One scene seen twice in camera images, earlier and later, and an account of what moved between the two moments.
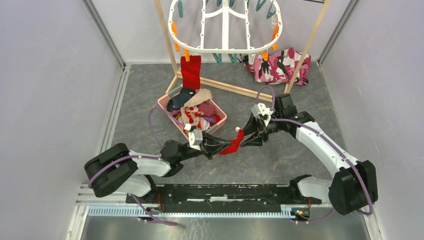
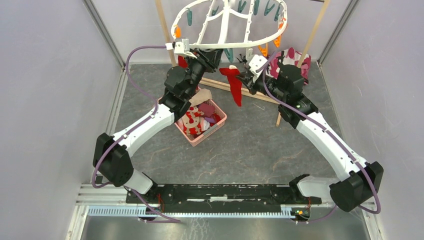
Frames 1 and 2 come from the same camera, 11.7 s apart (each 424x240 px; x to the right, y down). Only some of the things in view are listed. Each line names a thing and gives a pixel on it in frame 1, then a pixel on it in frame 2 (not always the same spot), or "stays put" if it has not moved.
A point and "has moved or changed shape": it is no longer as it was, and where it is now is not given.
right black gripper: x=253 y=126 to x=247 y=79
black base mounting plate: x=218 y=196 stays put
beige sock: x=202 y=95 stays put
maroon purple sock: x=207 y=109 stays put
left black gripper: x=217 y=146 to x=209 y=59
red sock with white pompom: x=235 y=143 to x=235 y=84
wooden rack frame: x=225 y=86 stays put
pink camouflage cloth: x=281 y=67 stays put
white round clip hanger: x=225 y=10 has moved or changed shape
